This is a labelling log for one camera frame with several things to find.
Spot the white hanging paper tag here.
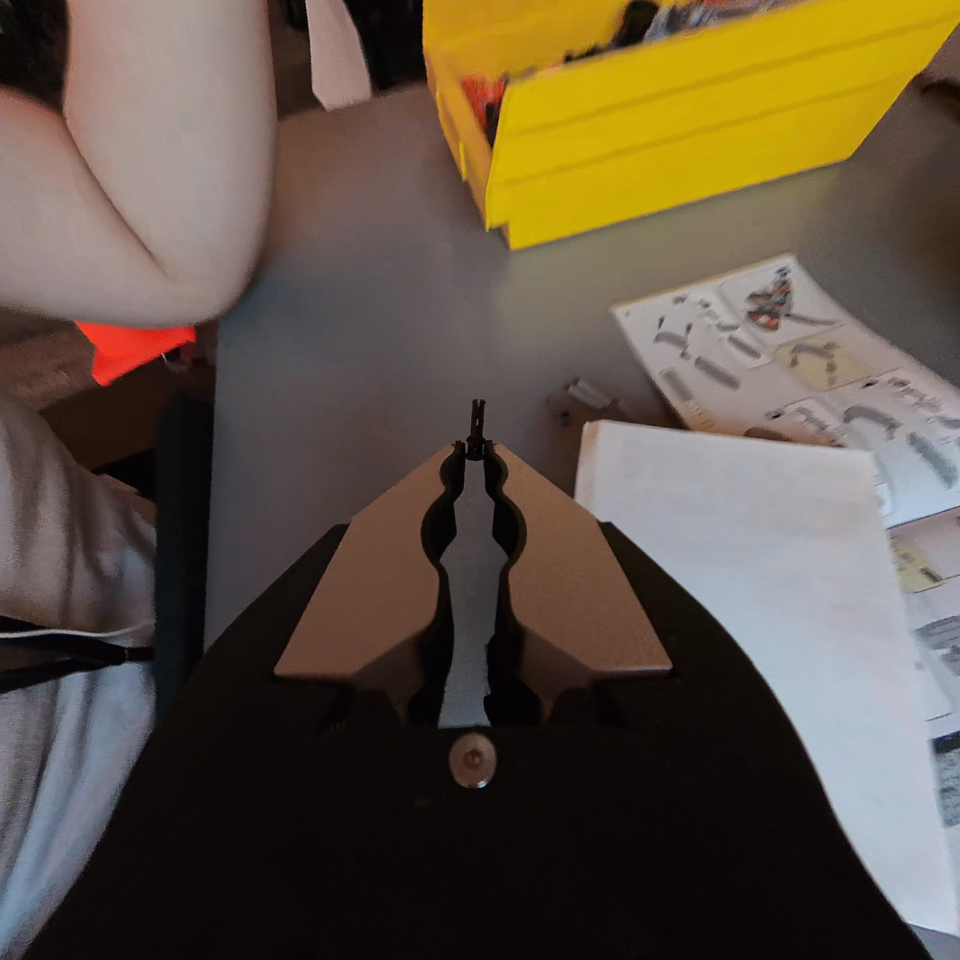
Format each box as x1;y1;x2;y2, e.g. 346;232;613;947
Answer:
305;0;373;112

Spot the white instruction booklet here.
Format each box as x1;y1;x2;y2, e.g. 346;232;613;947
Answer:
575;255;960;936

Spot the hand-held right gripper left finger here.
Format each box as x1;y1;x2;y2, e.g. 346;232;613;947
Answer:
274;442;466;725

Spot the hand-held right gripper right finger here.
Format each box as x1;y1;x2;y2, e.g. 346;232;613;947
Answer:
483;442;672;714

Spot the white short pin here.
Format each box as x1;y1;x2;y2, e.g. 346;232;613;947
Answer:
571;377;624;412

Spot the orange chair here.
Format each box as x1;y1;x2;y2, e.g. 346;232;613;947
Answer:
73;321;198;387

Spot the yellow parts bin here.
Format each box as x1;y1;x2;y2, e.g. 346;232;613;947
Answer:
422;0;960;251

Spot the grey desk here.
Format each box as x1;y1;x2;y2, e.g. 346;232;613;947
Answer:
204;52;960;960

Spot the person's white shirt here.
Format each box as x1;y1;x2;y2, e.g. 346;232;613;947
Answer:
0;396;160;960

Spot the pile of building parts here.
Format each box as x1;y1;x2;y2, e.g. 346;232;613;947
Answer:
459;0;759;145

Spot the person's left forearm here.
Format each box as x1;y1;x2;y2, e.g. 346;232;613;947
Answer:
0;0;279;328

